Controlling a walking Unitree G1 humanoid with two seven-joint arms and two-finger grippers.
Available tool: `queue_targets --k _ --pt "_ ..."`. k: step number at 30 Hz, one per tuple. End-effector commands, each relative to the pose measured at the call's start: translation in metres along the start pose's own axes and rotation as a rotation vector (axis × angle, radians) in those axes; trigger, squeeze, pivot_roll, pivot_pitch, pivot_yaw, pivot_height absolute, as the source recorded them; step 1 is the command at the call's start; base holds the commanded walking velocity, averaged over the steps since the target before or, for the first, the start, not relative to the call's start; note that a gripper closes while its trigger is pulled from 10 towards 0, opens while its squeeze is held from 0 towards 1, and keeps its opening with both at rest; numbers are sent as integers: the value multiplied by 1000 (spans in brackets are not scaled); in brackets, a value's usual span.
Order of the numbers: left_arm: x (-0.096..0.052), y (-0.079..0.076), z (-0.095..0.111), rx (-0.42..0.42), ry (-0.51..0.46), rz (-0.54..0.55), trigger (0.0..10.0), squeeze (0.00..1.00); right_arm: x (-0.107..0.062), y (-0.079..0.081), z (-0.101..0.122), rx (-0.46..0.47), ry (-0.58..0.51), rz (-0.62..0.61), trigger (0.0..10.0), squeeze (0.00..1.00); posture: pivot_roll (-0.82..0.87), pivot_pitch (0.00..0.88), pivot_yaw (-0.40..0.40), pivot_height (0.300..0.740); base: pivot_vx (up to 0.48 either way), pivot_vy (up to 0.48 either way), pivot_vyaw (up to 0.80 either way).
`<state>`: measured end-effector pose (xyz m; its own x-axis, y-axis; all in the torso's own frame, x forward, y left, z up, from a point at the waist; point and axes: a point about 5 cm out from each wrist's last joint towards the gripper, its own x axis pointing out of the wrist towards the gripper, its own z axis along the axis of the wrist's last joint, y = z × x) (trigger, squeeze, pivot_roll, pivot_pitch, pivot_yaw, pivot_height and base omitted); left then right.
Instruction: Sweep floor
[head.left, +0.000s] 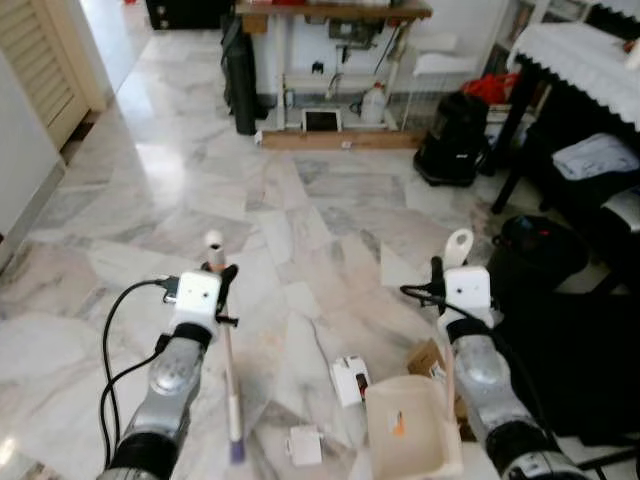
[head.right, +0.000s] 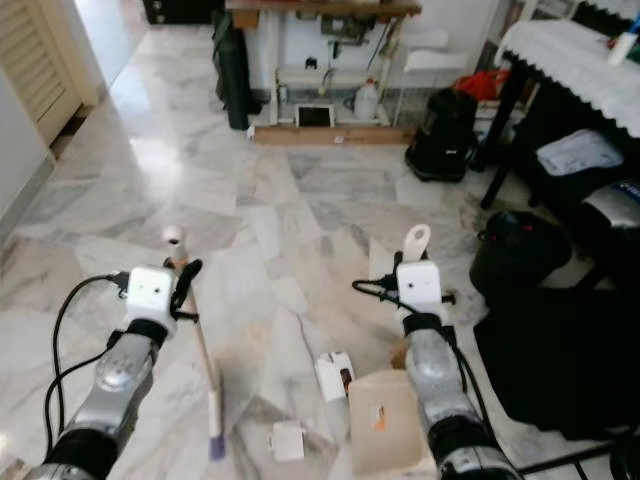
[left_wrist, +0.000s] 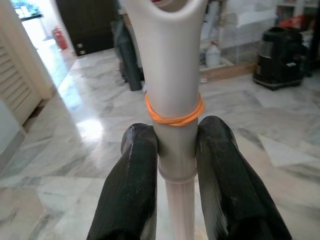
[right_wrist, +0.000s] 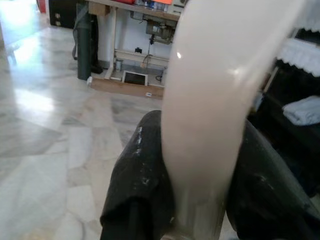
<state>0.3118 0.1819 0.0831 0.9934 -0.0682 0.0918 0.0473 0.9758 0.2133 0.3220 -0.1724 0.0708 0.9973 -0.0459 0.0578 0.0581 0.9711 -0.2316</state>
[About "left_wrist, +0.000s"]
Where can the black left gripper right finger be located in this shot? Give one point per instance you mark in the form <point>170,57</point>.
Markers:
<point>225,175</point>

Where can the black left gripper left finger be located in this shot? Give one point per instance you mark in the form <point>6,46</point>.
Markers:
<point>130,180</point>

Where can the broom with white grip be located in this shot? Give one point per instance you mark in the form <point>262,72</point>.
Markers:
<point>172,62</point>

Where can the black round floor appliance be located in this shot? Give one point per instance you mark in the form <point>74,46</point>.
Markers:
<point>280,57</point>

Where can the orange rubber band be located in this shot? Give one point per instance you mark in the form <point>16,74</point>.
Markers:
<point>172,122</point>

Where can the white plastic bottle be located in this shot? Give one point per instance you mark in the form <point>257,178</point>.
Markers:
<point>213,55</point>

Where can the cream louvered door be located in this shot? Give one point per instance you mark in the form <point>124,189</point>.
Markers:
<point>15,80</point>

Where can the red fire extinguisher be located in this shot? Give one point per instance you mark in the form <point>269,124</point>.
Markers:
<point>61,38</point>

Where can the dark wooden cabinet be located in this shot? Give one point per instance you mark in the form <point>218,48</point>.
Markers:
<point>85,25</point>

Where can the white shelf with items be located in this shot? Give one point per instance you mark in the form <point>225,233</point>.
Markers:
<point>297,12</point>

